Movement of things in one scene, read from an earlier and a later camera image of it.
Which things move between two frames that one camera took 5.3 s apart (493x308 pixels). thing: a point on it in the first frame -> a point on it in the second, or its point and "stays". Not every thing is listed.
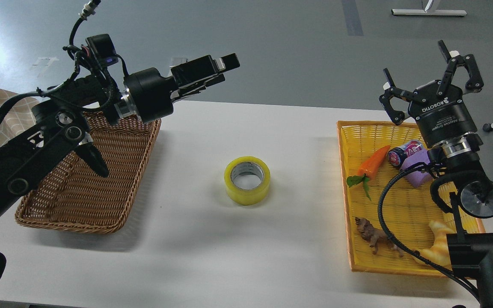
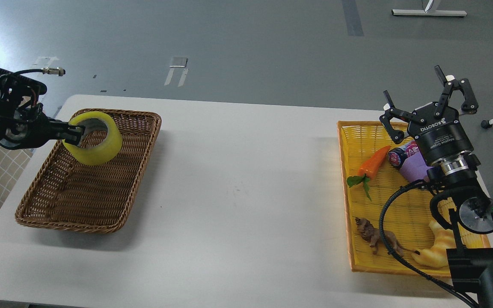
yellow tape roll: [247, 180] -> [107, 151]
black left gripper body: [150, 96] -> [28, 128]
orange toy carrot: [366, 168] stays
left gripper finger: [229, 62] -> [68, 137]
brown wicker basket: [77, 196] stays
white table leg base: [426, 12] stays
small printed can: [396, 155] stays
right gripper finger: [397, 116] -> [397, 137]
